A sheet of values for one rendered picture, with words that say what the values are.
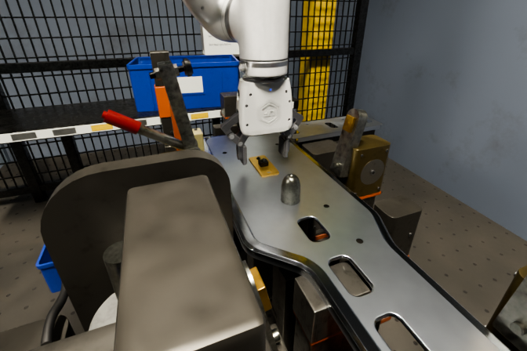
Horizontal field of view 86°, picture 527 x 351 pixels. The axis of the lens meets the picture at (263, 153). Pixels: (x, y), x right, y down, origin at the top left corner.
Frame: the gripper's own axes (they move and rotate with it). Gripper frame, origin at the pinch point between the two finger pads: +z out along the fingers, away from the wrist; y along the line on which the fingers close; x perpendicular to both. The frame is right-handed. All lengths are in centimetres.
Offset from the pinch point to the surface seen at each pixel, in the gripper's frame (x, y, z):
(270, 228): -18.0, -5.8, 2.9
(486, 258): -18, 56, 33
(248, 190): -7.6, -5.7, 2.9
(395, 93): 131, 170, 34
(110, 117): -1.0, -25.4, -11.2
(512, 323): -40.2, 11.0, 2.3
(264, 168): -1.4, -0.3, 2.6
